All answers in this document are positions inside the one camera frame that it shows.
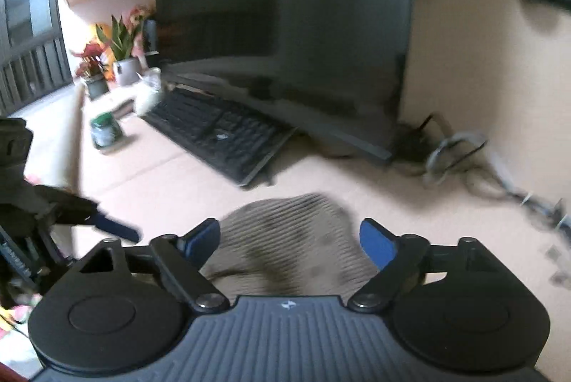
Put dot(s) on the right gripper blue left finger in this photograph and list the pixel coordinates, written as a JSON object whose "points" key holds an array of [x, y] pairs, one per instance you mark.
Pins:
{"points": [[179, 260]]}

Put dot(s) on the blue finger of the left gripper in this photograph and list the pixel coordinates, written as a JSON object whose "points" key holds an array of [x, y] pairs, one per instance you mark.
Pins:
{"points": [[115, 228]]}

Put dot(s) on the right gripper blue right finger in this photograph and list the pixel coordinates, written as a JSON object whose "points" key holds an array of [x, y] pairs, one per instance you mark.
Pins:
{"points": [[398, 259]]}

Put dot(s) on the brown polka dot sweater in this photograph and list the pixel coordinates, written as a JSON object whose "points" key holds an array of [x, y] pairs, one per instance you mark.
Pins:
{"points": [[298, 246]]}

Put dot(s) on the green lidded jar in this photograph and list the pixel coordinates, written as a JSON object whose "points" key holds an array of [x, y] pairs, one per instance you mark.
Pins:
{"points": [[105, 131]]}

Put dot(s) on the black keyboard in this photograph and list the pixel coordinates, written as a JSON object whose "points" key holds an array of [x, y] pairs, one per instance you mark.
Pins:
{"points": [[233, 139]]}

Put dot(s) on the white plush toy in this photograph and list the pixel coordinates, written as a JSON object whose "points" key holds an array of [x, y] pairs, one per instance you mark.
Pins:
{"points": [[148, 91]]}

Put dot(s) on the potted flower plant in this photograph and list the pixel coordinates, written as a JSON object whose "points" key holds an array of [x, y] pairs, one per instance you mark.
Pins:
{"points": [[114, 54]]}

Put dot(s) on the black curved monitor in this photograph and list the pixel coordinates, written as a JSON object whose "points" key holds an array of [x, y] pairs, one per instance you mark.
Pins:
{"points": [[332, 68]]}

